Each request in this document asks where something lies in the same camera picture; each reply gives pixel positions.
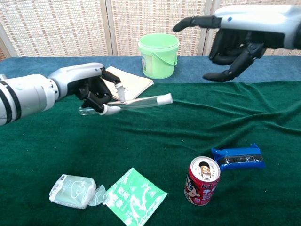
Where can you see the blue snack packet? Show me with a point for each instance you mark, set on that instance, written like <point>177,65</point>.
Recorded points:
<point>237,157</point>

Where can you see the clear glass test tube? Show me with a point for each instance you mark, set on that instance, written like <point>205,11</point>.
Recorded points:
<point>141,103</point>

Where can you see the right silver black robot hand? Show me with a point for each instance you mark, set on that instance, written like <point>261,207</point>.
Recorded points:
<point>254,21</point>

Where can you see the red drink can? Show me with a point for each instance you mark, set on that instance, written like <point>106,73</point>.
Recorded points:
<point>202,188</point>

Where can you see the blue table cover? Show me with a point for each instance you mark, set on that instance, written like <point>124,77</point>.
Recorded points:
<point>28,66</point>

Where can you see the white tube cap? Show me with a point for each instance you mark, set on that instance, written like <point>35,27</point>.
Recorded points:
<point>164,99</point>

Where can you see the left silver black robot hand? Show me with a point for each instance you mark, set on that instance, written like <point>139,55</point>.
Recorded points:
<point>75,75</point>

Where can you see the dark green velvet cloth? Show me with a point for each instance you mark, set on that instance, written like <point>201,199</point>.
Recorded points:
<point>164,136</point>

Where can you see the beige spiral notebook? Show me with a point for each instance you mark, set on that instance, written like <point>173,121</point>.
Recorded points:
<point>136,84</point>

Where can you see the white wrapped tissue pack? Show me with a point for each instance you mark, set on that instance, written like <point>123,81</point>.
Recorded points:
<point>73,191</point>

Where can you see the light green plastic bucket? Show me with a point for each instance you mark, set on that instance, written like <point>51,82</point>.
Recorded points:
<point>160,68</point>

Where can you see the green white sachet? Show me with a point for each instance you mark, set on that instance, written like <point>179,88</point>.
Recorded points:
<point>134,200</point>

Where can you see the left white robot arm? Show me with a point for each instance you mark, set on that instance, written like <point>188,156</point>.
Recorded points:
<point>26,96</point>

